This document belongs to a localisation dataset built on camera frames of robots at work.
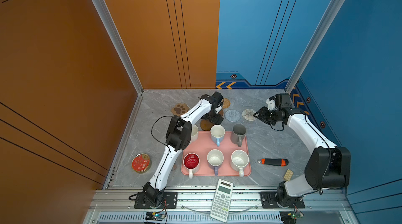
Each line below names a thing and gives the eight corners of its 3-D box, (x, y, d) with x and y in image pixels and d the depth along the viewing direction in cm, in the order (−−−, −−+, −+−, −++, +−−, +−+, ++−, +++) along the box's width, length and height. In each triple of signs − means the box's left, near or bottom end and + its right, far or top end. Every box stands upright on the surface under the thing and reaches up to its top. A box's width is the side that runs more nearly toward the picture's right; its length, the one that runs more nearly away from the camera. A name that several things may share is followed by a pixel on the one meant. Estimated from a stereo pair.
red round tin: (131, 173, 84) (128, 171, 80) (136, 155, 90) (133, 153, 87) (149, 173, 83) (147, 171, 80) (153, 155, 90) (151, 153, 87)
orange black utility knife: (258, 166, 86) (259, 164, 84) (257, 159, 88) (258, 158, 86) (287, 166, 85) (289, 164, 84) (285, 159, 88) (287, 158, 86)
